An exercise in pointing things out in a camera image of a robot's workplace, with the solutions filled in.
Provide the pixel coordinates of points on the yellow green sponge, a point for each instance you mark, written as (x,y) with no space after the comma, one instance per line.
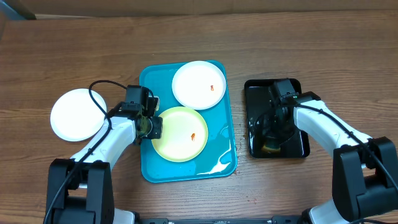
(271,148)

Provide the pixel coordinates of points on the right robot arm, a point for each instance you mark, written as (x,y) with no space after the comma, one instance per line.
(364,180)

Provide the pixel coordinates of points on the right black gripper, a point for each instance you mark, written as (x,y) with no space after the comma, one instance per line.
(277,130)

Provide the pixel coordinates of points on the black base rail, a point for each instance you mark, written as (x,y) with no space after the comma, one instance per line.
(217,220)

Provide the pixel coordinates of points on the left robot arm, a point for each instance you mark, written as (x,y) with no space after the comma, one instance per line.
(80,188)

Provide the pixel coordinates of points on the white plate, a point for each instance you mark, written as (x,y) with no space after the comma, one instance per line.
(76,115)
(199,85)

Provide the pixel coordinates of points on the yellow plate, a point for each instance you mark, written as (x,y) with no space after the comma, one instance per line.
(184,134)

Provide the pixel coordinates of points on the teal plastic tray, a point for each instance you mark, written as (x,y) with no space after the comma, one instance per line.
(218,159)

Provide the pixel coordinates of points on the black tray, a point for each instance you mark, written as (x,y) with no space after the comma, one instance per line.
(260,96)

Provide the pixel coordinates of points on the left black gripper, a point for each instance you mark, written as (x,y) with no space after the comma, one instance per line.
(158,126)

